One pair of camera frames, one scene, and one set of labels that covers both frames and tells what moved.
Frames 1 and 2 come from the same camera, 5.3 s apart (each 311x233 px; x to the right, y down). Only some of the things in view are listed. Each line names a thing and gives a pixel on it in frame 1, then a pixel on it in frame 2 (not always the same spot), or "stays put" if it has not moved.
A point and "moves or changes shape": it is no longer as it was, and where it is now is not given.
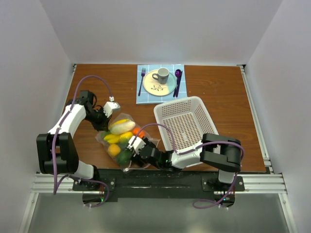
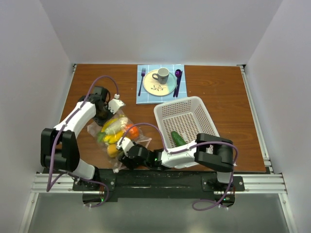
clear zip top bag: x=113 y=141 moves or changes shape
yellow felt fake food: x=127 y=135 → x=118 y=135
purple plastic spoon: x=178 y=74 stays put
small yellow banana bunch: x=112 y=138 stays put
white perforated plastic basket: x=183 y=122 stays put
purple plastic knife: x=178 y=85 stays put
